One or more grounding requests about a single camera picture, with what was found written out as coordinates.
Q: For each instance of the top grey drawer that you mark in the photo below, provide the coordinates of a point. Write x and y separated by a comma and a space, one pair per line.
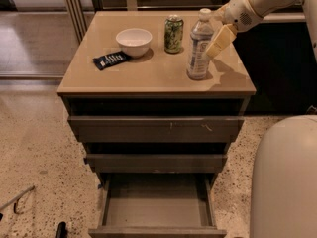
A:
136, 129

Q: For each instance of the dark object by wall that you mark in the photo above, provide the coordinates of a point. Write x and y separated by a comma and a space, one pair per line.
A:
312, 110

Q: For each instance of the middle grey drawer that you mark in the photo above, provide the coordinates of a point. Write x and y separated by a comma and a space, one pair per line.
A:
155, 163

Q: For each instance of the dark blue snack packet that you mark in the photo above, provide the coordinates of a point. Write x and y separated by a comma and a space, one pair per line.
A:
110, 60

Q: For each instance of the white ceramic bowl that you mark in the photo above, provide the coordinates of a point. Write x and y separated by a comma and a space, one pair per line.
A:
134, 42

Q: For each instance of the clear blue plastic bottle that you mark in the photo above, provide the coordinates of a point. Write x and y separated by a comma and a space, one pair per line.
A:
200, 36

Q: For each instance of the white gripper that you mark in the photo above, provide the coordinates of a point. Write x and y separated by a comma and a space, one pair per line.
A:
238, 13

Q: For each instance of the open bottom grey drawer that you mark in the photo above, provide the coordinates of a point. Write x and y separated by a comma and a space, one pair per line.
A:
157, 206

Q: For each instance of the grey drawer cabinet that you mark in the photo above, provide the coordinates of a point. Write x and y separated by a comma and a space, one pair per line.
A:
153, 85

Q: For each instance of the green soda can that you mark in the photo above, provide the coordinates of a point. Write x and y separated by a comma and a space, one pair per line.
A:
173, 33

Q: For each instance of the metal railing shelf frame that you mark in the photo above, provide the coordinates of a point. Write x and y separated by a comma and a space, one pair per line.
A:
165, 0

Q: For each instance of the black object on floor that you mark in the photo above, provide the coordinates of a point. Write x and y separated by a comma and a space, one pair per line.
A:
61, 230

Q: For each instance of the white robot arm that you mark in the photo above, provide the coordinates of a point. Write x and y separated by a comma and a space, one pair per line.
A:
284, 182

